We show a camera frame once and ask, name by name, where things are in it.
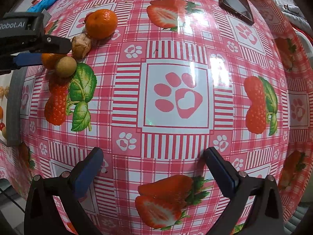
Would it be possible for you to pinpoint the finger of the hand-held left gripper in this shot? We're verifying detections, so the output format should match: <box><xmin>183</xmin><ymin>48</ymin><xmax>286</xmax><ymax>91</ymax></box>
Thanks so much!
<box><xmin>29</xmin><ymin>35</ymin><xmax>73</xmax><ymax>55</ymax></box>
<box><xmin>0</xmin><ymin>53</ymin><xmax>43</xmax><ymax>73</ymax></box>

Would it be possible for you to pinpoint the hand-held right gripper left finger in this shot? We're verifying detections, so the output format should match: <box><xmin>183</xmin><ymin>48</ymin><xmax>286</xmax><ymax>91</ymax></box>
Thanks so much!
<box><xmin>24</xmin><ymin>147</ymin><xmax>104</xmax><ymax>235</ymax></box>

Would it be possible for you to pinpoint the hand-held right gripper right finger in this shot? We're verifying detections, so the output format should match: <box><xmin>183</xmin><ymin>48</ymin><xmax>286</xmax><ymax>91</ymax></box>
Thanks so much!
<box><xmin>204</xmin><ymin>147</ymin><xmax>285</xmax><ymax>235</ymax></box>

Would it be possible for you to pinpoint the small tangerine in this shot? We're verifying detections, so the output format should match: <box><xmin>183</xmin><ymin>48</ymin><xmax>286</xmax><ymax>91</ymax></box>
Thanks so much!
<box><xmin>41</xmin><ymin>53</ymin><xmax>64</xmax><ymax>70</ymax></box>

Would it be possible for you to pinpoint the round tan longan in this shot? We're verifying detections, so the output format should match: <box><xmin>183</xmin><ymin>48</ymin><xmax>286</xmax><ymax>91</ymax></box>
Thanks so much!
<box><xmin>54</xmin><ymin>56</ymin><xmax>77</xmax><ymax>78</ymax></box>

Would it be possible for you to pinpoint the large tangerine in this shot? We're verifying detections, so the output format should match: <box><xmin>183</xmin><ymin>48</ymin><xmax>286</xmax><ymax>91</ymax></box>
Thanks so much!
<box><xmin>84</xmin><ymin>9</ymin><xmax>118</xmax><ymax>40</ymax></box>

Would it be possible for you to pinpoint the strawberry print checked tablecloth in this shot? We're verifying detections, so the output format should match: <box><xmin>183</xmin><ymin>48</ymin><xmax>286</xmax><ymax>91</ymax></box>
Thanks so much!
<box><xmin>0</xmin><ymin>0</ymin><xmax>313</xmax><ymax>235</ymax></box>

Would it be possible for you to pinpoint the beige sofa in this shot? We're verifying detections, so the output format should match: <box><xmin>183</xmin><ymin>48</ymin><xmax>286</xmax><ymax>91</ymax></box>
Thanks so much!
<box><xmin>295</xmin><ymin>28</ymin><xmax>313</xmax><ymax>61</ymax></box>

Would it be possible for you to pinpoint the red cloth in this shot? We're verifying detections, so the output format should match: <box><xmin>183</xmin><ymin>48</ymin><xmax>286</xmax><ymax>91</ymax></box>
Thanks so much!
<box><xmin>292</xmin><ymin>21</ymin><xmax>312</xmax><ymax>38</ymax></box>

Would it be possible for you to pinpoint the dark smartphone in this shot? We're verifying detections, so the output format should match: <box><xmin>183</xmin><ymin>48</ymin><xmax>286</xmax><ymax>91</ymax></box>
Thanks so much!
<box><xmin>219</xmin><ymin>0</ymin><xmax>255</xmax><ymax>25</ymax></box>

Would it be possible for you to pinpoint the grey striped blanket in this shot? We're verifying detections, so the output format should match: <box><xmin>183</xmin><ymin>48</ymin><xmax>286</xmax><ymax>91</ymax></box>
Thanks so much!
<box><xmin>259</xmin><ymin>0</ymin><xmax>309</xmax><ymax>27</ymax></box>

